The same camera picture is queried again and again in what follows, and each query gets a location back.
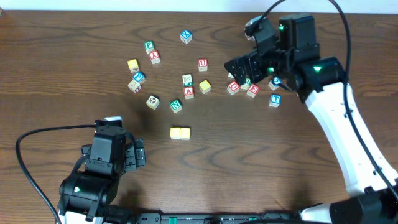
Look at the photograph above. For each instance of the red E block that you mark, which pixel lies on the red E block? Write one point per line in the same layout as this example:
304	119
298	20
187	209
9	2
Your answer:
253	90

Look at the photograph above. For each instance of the blue X block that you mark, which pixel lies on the blue X block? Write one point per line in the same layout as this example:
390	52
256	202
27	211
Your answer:
186	36

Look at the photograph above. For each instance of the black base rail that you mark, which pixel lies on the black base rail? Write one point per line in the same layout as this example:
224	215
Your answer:
224	218

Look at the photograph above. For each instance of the blue 2 block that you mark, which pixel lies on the blue 2 block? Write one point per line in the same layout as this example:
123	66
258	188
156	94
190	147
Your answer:
275	83

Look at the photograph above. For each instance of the blue T block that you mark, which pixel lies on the blue T block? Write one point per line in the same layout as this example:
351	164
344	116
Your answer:
275	100

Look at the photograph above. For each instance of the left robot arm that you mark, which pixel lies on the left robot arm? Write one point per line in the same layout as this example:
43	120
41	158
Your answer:
87	193

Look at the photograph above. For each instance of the white green picture block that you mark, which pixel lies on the white green picture block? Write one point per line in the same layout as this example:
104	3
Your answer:
187	80

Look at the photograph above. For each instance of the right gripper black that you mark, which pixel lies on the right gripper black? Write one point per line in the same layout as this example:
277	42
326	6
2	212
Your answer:
253	66

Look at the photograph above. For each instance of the green N block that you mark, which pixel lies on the green N block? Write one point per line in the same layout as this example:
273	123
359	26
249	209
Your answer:
176	106

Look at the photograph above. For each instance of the red U block upper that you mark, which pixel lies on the red U block upper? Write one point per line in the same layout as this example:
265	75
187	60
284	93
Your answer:
202	65

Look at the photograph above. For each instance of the yellow block far left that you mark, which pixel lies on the yellow block far left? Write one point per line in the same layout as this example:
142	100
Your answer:
133	65

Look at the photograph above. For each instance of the yellow O block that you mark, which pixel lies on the yellow O block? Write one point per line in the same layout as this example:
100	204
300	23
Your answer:
185	133

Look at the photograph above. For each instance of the red Y block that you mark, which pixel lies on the red Y block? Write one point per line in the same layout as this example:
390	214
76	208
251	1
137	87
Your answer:
154	57

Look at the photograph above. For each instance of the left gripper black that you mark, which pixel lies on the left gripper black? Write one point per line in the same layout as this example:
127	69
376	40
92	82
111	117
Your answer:
137	154

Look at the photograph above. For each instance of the blue P block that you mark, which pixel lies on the blue P block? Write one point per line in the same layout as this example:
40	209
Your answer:
139	77

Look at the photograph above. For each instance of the yellow block centre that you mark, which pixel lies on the yellow block centre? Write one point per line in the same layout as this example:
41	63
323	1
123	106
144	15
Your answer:
205	86

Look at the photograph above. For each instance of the white red picture block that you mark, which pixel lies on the white red picture block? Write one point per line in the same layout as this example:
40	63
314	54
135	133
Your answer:
134	86

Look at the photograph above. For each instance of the red u block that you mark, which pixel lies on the red u block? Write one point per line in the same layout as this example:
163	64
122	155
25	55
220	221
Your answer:
233	88
202	65

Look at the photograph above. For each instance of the red U block lower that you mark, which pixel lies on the red U block lower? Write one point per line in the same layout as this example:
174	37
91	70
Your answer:
233	88

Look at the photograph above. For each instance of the green R block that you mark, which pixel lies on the green R block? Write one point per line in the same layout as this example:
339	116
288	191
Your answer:
246	85

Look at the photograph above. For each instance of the yellow C block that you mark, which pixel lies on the yellow C block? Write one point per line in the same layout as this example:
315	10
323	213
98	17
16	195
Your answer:
175	133

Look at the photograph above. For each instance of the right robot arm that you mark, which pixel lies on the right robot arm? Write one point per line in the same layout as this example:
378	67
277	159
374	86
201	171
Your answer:
290	55

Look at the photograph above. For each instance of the red A block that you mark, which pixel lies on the red A block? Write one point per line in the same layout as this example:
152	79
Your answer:
189	92

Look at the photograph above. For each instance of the green F block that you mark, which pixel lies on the green F block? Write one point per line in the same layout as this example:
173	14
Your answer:
149	46

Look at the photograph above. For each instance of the cream picture block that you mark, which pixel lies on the cream picture block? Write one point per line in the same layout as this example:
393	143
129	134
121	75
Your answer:
153	102

